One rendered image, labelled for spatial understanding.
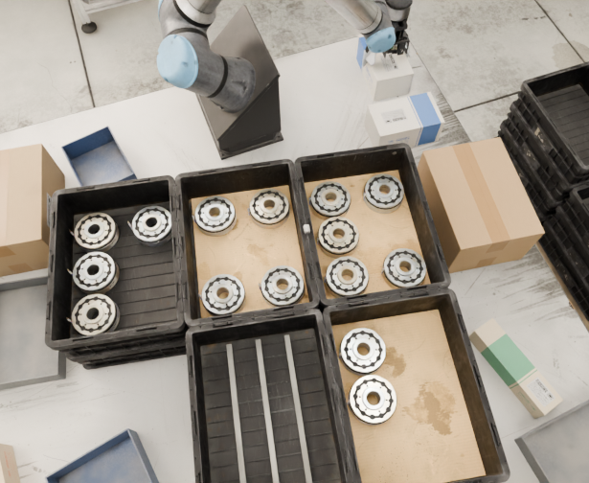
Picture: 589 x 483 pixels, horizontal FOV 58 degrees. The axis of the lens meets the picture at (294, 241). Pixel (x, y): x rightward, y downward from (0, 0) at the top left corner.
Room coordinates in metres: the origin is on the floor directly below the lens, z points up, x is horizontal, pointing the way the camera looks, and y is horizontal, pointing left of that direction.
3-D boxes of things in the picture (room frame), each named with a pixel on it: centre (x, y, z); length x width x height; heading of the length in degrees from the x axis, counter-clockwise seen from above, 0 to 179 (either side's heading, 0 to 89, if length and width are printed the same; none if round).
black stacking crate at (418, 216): (0.60, -0.18, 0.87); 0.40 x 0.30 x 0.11; 8
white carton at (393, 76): (1.26, -0.30, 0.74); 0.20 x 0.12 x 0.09; 13
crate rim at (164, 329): (0.52, 0.42, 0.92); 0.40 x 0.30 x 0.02; 8
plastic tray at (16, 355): (0.41, 0.70, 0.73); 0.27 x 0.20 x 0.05; 8
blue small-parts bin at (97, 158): (0.90, 0.56, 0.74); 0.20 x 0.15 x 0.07; 29
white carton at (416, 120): (1.02, -0.34, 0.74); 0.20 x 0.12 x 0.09; 103
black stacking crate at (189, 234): (0.56, 0.12, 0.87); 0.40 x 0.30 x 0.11; 8
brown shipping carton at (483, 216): (0.71, -0.49, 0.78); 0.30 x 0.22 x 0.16; 11
